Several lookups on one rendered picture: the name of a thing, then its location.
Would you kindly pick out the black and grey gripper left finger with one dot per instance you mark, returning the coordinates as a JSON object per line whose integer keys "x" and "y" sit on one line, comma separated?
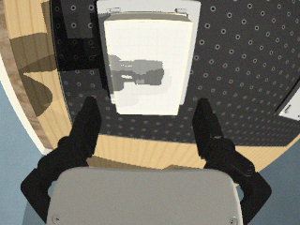
{"x": 72, "y": 151}

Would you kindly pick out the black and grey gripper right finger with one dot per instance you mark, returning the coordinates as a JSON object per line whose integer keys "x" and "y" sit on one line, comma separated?
{"x": 225, "y": 158}

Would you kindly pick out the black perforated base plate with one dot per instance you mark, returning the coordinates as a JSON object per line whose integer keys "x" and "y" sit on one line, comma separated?
{"x": 246, "y": 61}

